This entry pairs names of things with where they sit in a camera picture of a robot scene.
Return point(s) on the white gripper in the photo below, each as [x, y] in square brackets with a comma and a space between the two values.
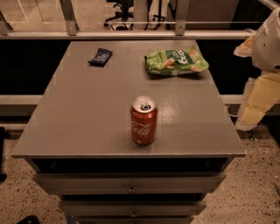
[268, 49]

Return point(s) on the red coke can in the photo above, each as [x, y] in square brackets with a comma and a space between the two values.
[143, 119]

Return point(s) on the green chip bag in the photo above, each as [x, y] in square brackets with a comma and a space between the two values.
[175, 62]

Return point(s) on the black office chair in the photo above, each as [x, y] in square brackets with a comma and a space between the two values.
[123, 14]

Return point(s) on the dark blue snack bar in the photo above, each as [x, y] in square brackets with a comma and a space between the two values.
[101, 58]

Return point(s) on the metal railing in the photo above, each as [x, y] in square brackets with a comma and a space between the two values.
[57, 19]

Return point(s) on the top drawer with knob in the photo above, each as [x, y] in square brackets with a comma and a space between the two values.
[141, 183]

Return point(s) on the drawer with knob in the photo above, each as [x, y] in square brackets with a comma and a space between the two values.
[132, 209]
[141, 183]

